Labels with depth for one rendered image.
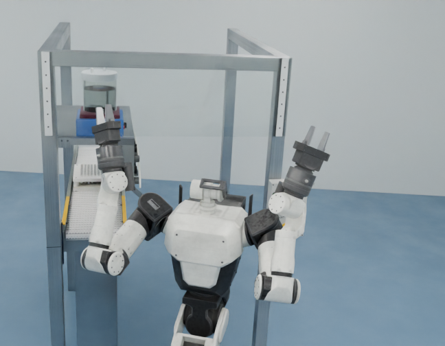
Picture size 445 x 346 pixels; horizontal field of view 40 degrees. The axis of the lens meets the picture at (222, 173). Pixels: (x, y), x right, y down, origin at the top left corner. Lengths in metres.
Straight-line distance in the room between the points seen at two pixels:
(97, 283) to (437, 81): 4.00
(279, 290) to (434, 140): 4.46
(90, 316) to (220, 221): 1.27
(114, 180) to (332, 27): 4.04
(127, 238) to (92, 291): 1.03
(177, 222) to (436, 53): 4.27
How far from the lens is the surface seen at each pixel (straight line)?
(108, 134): 2.01
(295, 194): 1.87
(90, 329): 3.20
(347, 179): 6.10
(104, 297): 3.10
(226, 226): 2.05
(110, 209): 2.01
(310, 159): 1.88
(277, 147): 2.68
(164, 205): 2.16
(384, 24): 5.84
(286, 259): 1.86
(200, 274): 2.13
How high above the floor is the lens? 2.05
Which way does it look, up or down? 19 degrees down
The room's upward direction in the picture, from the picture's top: 3 degrees clockwise
